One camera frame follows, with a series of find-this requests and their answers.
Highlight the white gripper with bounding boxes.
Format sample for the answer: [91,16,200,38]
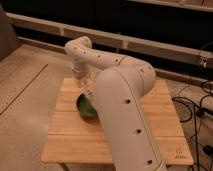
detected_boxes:
[72,62,90,84]

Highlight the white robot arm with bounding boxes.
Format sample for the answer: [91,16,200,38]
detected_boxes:
[65,36,167,171]

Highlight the green bowl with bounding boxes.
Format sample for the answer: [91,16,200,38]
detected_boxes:
[76,94,98,118]

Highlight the wooden table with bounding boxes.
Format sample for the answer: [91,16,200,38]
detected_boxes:
[41,78,194,171]

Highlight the black floor cables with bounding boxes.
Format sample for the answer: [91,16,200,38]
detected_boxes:
[171,79,213,171]

